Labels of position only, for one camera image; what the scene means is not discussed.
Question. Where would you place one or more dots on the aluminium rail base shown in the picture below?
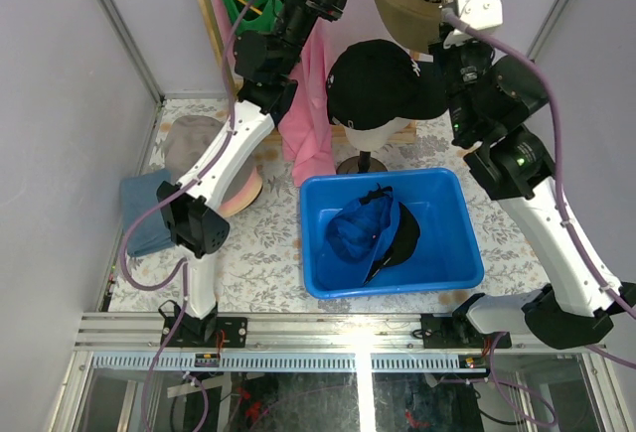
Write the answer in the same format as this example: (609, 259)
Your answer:
(278, 343)

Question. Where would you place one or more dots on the blue plastic bin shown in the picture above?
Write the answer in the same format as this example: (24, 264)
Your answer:
(446, 254)

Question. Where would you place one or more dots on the blue cap in bin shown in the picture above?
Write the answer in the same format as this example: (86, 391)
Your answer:
(369, 234)

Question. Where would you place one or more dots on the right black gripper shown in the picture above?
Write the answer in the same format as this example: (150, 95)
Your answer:
(441, 54)

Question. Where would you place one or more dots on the pink bucket hat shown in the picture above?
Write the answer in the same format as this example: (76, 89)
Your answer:
(238, 193)

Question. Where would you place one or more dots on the grey bucket hat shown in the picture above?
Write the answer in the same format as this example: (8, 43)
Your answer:
(188, 139)

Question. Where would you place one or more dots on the wooden clothes rack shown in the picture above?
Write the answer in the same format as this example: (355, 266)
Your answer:
(406, 135)

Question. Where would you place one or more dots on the pink t-shirt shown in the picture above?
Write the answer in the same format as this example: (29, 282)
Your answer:
(305, 130)

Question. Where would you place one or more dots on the black baseball cap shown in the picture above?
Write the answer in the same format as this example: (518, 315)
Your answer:
(375, 81)

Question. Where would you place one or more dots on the beige mannequin head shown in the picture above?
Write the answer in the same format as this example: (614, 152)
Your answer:
(366, 142)

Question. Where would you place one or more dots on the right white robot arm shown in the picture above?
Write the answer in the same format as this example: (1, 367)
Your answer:
(489, 101)

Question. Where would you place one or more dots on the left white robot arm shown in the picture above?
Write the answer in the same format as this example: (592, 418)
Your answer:
(190, 207)

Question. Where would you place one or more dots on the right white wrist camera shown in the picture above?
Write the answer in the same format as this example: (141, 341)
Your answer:
(481, 15)

